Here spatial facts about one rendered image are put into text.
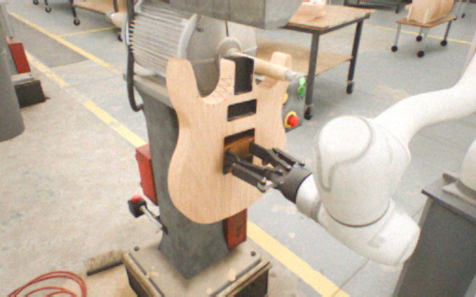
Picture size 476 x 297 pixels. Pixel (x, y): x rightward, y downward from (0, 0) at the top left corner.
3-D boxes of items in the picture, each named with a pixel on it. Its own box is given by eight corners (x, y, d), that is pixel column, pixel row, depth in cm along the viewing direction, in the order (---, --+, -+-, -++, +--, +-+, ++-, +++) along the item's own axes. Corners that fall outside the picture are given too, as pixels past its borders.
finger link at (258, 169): (282, 185, 75) (280, 188, 74) (236, 170, 79) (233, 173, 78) (284, 169, 73) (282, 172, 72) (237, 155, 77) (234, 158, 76)
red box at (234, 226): (196, 224, 173) (190, 162, 154) (215, 212, 180) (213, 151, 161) (229, 253, 157) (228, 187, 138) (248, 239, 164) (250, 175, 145)
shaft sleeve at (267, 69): (231, 53, 90) (241, 52, 92) (230, 65, 92) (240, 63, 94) (284, 70, 79) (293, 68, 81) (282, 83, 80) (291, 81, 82)
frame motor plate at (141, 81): (122, 80, 124) (120, 70, 122) (180, 66, 137) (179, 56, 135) (180, 113, 101) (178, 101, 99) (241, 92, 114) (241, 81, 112)
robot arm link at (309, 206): (341, 213, 71) (317, 199, 75) (349, 175, 67) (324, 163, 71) (313, 232, 66) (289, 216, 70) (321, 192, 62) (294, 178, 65)
